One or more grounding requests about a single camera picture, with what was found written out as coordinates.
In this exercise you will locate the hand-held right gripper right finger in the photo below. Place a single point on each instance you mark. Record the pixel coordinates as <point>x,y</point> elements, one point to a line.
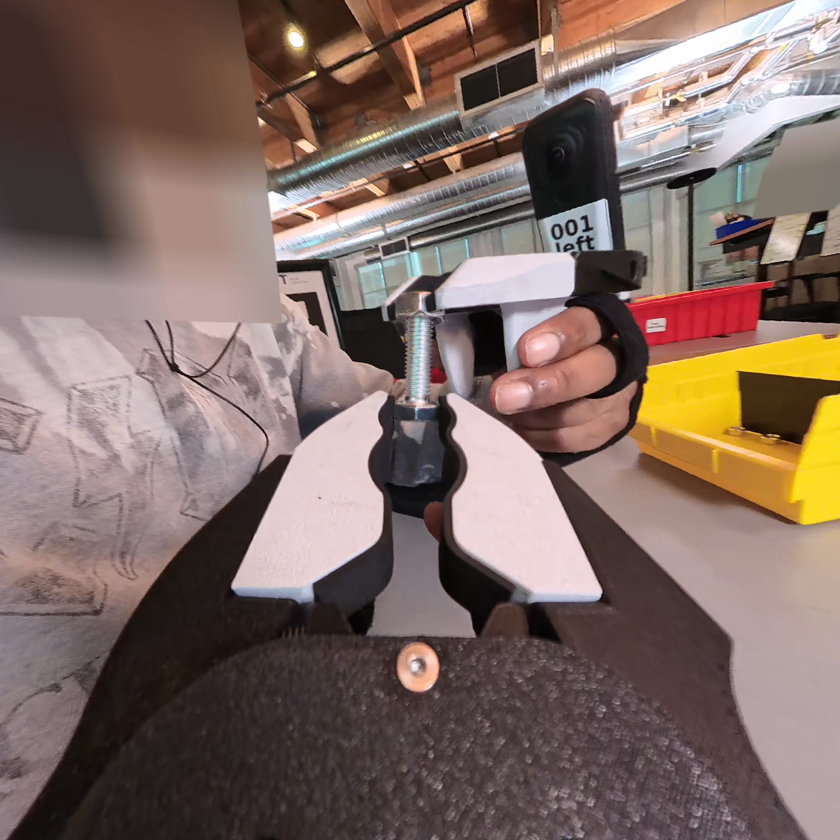
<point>518,525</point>

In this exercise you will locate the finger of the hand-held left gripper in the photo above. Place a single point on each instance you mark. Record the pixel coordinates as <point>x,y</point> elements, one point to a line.
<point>410,298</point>
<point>512,282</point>

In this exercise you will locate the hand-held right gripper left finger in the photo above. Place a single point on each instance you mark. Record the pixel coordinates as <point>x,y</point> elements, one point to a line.
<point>315,518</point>

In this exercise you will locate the silver flange bolt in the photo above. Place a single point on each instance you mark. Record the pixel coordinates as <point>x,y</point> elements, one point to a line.
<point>418,354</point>

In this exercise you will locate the yellow plastic bin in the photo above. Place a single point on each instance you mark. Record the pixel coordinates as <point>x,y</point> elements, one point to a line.
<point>722,466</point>

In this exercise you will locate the person's right hand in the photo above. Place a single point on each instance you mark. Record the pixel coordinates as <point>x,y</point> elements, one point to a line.
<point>434,522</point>

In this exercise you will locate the person's left hand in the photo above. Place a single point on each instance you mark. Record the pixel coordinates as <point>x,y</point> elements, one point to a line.
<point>564,407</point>

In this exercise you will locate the black partition panel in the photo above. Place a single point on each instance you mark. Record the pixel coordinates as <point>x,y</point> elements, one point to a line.
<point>367,341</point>

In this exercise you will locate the black framed marker board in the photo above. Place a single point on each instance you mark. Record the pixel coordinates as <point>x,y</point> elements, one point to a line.
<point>315,295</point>

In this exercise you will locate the white air vent grille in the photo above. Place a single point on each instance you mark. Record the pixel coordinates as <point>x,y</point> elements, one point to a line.
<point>499,79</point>

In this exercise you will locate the black floor lamp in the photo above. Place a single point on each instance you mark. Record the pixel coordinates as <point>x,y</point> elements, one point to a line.
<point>692,176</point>

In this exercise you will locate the red plastic tote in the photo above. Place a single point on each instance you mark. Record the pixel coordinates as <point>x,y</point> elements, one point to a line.
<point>709,312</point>

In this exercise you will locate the black bin divider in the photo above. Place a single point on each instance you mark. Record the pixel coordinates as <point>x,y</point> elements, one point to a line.
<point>781,400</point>

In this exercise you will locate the silver air duct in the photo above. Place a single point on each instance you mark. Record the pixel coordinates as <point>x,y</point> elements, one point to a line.
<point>426,138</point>

